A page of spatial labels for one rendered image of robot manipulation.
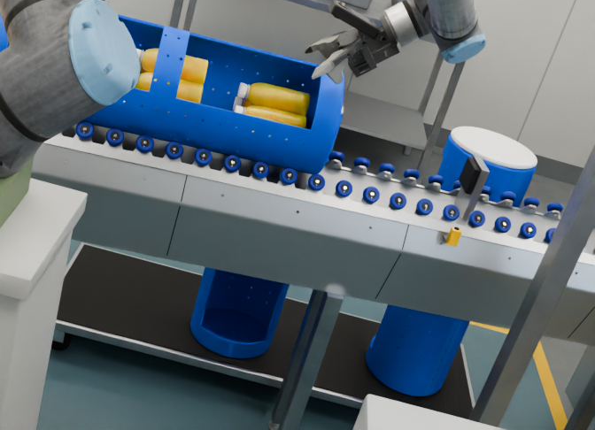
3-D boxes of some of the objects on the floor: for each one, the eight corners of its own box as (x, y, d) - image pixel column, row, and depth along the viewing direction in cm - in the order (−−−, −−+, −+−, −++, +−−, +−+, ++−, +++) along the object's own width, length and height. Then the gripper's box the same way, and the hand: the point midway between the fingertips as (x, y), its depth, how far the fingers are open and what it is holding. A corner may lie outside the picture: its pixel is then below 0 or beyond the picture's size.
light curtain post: (437, 555, 256) (707, -9, 184) (418, 551, 255) (682, -16, 183) (433, 538, 261) (694, -15, 189) (414, 535, 260) (669, -22, 188)
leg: (560, 483, 301) (639, 337, 274) (545, 480, 300) (622, 334, 273) (555, 471, 306) (632, 326, 279) (540, 468, 305) (615, 323, 278)
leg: (287, 466, 272) (345, 301, 245) (268, 463, 271) (326, 296, 244) (286, 453, 277) (343, 289, 250) (268, 449, 276) (324, 285, 249)
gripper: (408, 65, 188) (325, 106, 191) (391, 33, 205) (315, 71, 208) (392, 32, 184) (308, 74, 187) (377, 1, 200) (299, 41, 204)
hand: (305, 62), depth 196 cm, fingers open, 14 cm apart
